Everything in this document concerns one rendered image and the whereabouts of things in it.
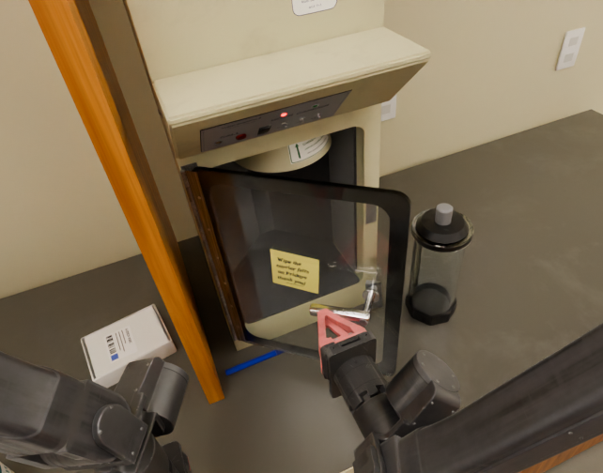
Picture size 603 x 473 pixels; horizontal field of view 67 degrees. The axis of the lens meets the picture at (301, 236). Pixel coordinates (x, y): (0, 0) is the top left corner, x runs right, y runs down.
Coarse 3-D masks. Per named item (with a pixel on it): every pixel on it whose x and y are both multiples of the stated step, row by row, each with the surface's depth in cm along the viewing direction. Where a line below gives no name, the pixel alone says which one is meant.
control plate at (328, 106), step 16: (336, 96) 56; (272, 112) 53; (288, 112) 55; (304, 112) 58; (320, 112) 60; (224, 128) 53; (240, 128) 55; (256, 128) 57; (272, 128) 60; (288, 128) 62; (208, 144) 57; (224, 144) 59
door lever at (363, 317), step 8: (368, 296) 66; (376, 296) 66; (312, 304) 67; (320, 304) 66; (368, 304) 65; (312, 312) 66; (336, 312) 65; (344, 312) 64; (352, 312) 64; (360, 312) 64; (368, 312) 64; (352, 320) 64; (360, 320) 63; (368, 320) 63
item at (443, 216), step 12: (444, 204) 80; (420, 216) 84; (432, 216) 82; (444, 216) 78; (456, 216) 81; (420, 228) 81; (432, 228) 80; (444, 228) 79; (456, 228) 79; (468, 228) 80; (432, 240) 79; (444, 240) 78; (456, 240) 78
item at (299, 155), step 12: (300, 144) 72; (312, 144) 73; (324, 144) 75; (252, 156) 73; (264, 156) 72; (276, 156) 72; (288, 156) 72; (300, 156) 72; (312, 156) 73; (252, 168) 73; (264, 168) 72; (276, 168) 72; (288, 168) 72
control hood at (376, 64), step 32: (384, 32) 60; (224, 64) 57; (256, 64) 56; (288, 64) 55; (320, 64) 54; (352, 64) 53; (384, 64) 53; (416, 64) 55; (160, 96) 51; (192, 96) 50; (224, 96) 50; (256, 96) 49; (288, 96) 51; (320, 96) 54; (352, 96) 58; (384, 96) 63; (192, 128) 50
